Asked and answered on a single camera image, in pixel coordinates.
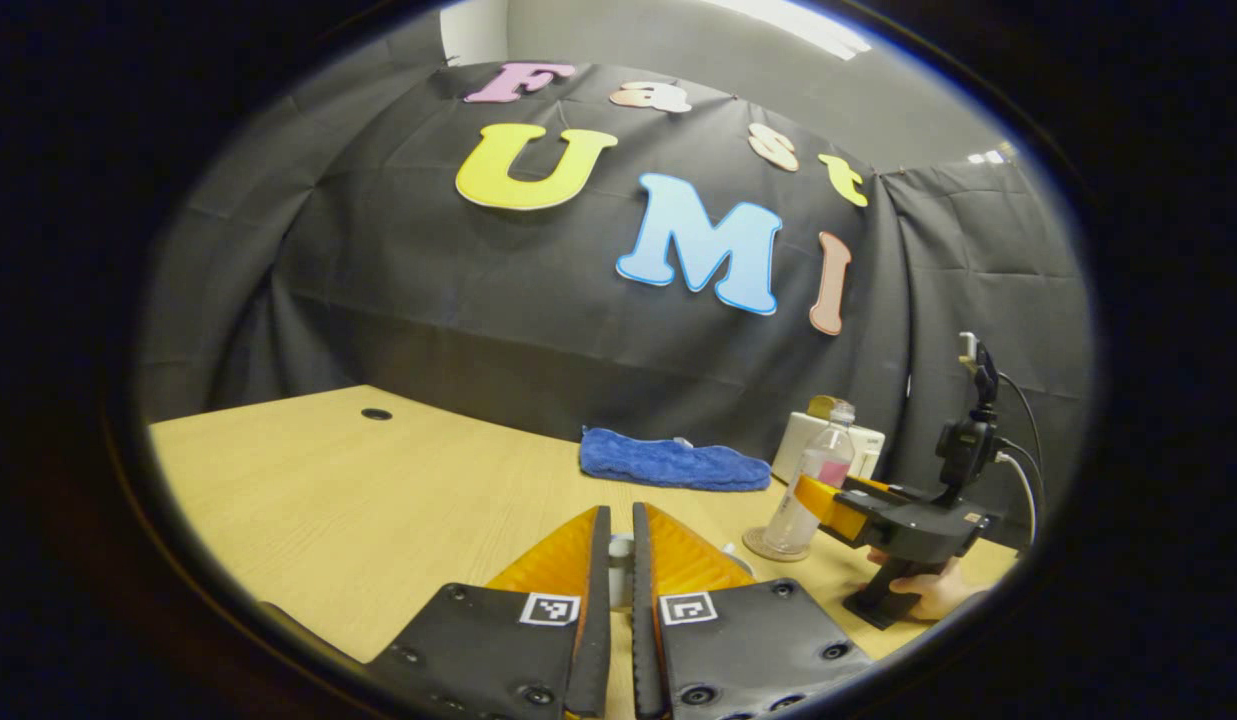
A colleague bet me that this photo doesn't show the clear water bottle red label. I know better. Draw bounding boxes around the clear water bottle red label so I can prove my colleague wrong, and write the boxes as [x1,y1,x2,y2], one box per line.
[761,402,857,556]

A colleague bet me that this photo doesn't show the blue folded towel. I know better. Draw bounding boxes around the blue folded towel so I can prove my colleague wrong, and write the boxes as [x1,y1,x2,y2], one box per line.
[579,427,772,492]

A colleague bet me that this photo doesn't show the white cable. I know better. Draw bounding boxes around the white cable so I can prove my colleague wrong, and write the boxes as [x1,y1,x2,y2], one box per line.
[996,452,1039,546]

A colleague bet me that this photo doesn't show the white toaster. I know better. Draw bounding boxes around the white toaster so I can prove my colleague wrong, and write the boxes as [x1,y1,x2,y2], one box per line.
[773,410,887,488]

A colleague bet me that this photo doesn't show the black cable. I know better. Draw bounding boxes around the black cable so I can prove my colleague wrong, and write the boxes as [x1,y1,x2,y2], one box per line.
[996,372,1047,501]

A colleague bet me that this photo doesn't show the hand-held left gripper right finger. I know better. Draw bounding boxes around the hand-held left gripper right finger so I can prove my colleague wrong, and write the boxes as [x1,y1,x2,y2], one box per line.
[632,502,874,720]

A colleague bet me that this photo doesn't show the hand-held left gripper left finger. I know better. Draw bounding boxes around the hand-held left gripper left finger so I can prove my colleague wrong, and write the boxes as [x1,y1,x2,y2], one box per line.
[363,505,613,720]

